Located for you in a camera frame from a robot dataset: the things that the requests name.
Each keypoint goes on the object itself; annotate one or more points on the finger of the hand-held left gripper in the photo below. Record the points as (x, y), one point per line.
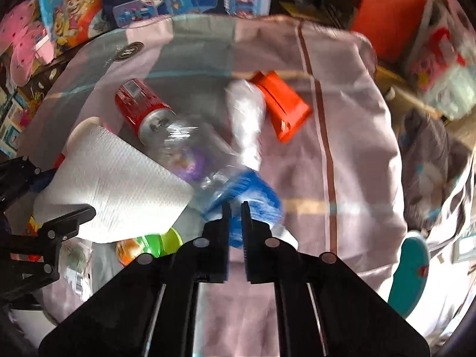
(18, 178)
(48, 241)

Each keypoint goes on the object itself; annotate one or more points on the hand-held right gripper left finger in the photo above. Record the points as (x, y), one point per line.
(217, 249)

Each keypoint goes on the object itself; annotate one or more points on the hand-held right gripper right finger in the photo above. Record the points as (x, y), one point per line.
(256, 253)

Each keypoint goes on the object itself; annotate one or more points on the green orange toy egg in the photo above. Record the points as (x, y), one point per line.
(156, 243)

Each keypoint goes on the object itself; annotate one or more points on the blue tissue packet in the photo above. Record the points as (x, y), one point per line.
(256, 189)

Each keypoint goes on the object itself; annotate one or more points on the white paper towel roll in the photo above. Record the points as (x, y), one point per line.
(111, 174)

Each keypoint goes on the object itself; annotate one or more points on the red drink can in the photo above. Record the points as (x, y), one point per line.
(137, 104)

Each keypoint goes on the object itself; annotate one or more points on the teal round bin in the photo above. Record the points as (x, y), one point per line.
(409, 279)

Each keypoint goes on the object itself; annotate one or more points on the clear plastic wrapper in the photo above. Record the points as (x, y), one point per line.
(76, 271)

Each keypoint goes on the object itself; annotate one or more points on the purple toy egg half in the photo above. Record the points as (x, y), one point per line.
(193, 167)

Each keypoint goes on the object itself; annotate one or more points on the clear plastic bottle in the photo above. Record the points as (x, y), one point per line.
(178, 141)

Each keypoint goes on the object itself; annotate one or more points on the white crumpled plastic bag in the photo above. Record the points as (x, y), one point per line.
(245, 119)

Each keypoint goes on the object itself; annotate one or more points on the pink star toy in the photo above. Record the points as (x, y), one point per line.
(22, 41)

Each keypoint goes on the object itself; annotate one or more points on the orange snack packet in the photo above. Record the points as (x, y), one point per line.
(286, 108)

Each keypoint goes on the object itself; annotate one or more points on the cartoon puppy bag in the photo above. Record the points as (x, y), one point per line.
(70, 11)

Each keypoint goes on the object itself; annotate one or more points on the grey knitted blanket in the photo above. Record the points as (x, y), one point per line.
(420, 156)

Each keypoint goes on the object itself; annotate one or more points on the pink toy package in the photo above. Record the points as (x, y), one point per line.
(442, 55)

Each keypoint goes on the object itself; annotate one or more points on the red box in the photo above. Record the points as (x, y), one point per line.
(386, 11)

